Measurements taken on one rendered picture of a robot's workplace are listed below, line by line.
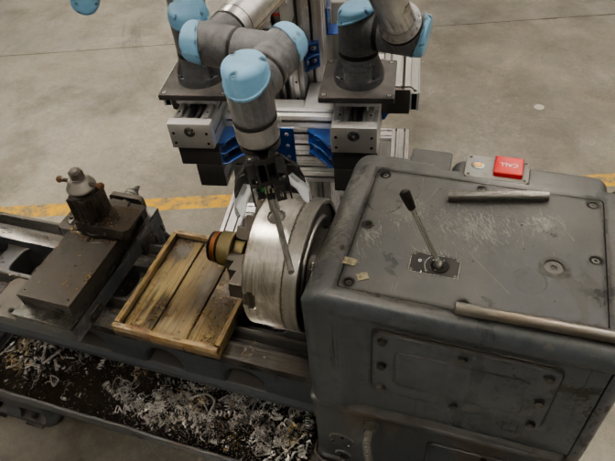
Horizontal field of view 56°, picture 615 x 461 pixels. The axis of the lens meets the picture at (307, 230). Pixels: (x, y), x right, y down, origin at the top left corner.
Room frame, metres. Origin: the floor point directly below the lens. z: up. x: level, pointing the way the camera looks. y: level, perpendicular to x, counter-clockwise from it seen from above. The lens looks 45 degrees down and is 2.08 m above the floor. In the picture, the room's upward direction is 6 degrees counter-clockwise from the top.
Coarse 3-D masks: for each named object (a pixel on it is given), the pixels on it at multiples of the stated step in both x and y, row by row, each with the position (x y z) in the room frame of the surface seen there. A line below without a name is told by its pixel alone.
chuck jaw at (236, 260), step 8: (232, 256) 0.92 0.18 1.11; (240, 256) 0.91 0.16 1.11; (232, 264) 0.89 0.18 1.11; (240, 264) 0.88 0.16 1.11; (232, 272) 0.87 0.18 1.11; (240, 272) 0.86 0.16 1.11; (232, 280) 0.83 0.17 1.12; (240, 280) 0.83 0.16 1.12; (232, 288) 0.82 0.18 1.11; (240, 288) 0.81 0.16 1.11; (240, 296) 0.81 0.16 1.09; (248, 296) 0.79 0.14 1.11; (248, 304) 0.79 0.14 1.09
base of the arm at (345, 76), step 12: (348, 60) 1.50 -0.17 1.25; (360, 60) 1.49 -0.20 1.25; (372, 60) 1.50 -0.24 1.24; (336, 72) 1.53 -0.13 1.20; (348, 72) 1.49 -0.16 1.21; (360, 72) 1.48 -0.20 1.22; (372, 72) 1.50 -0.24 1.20; (336, 84) 1.52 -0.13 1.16; (348, 84) 1.48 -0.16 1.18; (360, 84) 1.47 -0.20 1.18; (372, 84) 1.48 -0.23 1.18
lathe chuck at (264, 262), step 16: (288, 208) 0.92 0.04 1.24; (256, 224) 0.88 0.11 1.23; (272, 224) 0.88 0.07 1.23; (288, 224) 0.87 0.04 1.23; (256, 240) 0.85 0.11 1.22; (272, 240) 0.84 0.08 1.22; (288, 240) 0.84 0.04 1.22; (256, 256) 0.82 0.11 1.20; (272, 256) 0.81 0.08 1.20; (256, 272) 0.80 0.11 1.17; (272, 272) 0.79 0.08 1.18; (256, 288) 0.78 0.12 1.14; (272, 288) 0.77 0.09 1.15; (256, 304) 0.77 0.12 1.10; (272, 304) 0.76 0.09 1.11; (256, 320) 0.78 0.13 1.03; (272, 320) 0.76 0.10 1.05
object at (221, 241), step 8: (216, 232) 0.99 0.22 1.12; (224, 232) 0.98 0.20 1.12; (232, 232) 0.98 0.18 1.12; (208, 240) 0.97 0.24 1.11; (216, 240) 0.97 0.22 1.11; (224, 240) 0.96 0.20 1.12; (232, 240) 0.95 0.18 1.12; (240, 240) 0.96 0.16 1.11; (208, 248) 0.95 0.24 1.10; (216, 248) 0.94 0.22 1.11; (224, 248) 0.94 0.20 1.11; (232, 248) 0.94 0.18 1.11; (240, 248) 0.94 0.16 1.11; (208, 256) 0.95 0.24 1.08; (216, 256) 0.93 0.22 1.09; (224, 256) 0.93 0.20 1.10; (224, 264) 0.93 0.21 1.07
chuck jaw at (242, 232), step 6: (258, 198) 1.01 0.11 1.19; (264, 198) 1.00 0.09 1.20; (258, 204) 1.00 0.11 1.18; (246, 216) 0.99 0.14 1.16; (252, 216) 0.99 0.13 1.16; (246, 222) 0.98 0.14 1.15; (252, 222) 0.98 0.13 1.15; (240, 228) 0.98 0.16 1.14; (246, 228) 0.97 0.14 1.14; (240, 234) 0.97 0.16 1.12; (246, 234) 0.96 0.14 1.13; (246, 240) 0.95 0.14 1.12
